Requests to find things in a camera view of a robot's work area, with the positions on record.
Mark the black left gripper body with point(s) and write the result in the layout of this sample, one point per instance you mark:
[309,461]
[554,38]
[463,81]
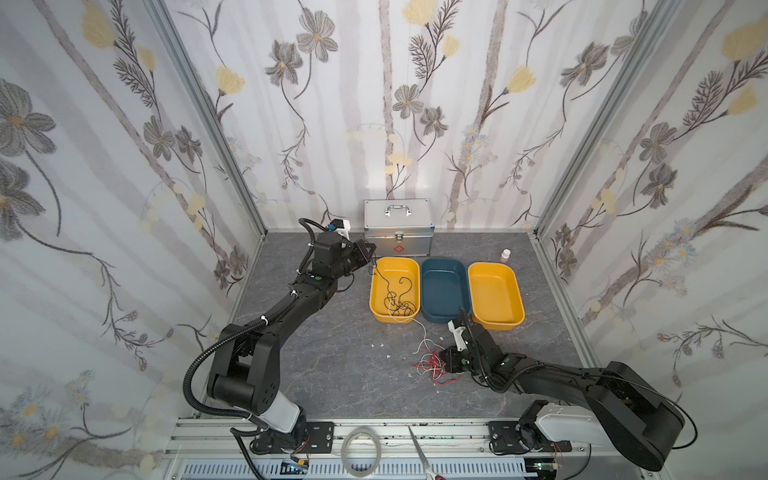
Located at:
[362,252]

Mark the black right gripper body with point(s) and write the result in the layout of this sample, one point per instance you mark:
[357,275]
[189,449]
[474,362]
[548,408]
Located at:
[458,352]

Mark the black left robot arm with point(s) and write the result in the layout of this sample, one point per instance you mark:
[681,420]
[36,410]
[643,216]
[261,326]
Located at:
[238,376]

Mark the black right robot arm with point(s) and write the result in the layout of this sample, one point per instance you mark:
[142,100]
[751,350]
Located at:
[639,422]

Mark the silver first aid case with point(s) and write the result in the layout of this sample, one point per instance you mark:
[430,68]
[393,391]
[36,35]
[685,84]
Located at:
[399,227]

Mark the left yellow plastic bin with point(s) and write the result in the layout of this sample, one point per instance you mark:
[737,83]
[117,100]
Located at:
[395,294]

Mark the yellow plastic bin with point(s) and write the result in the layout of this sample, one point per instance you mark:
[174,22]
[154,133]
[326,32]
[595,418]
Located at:
[395,294]
[496,298]

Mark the right yellow plastic bin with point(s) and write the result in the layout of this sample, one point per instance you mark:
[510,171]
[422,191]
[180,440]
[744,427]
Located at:
[496,298]

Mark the teal plastic bin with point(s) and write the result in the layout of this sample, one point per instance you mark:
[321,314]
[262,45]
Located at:
[444,289]

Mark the roll of clear tape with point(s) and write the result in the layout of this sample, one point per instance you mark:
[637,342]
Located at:
[361,452]

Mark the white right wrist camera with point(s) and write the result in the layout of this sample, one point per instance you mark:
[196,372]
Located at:
[457,331]

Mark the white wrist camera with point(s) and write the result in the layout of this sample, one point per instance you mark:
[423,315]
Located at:
[340,226]
[457,331]

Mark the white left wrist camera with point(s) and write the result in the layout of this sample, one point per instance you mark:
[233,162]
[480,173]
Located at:
[340,226]

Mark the scissors with red handle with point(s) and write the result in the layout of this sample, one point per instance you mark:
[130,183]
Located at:
[426,465]

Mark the aluminium front rail frame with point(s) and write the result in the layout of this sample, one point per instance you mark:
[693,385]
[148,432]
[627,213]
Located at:
[456,448]

